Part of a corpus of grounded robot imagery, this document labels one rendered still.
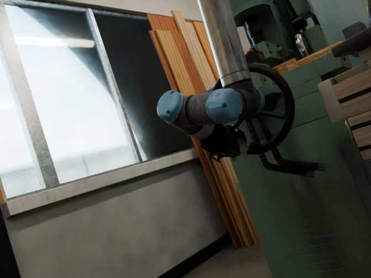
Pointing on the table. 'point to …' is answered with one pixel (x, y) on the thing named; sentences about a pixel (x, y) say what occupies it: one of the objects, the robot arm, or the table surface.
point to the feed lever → (298, 22)
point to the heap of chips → (321, 53)
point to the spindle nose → (254, 28)
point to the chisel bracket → (268, 51)
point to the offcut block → (289, 66)
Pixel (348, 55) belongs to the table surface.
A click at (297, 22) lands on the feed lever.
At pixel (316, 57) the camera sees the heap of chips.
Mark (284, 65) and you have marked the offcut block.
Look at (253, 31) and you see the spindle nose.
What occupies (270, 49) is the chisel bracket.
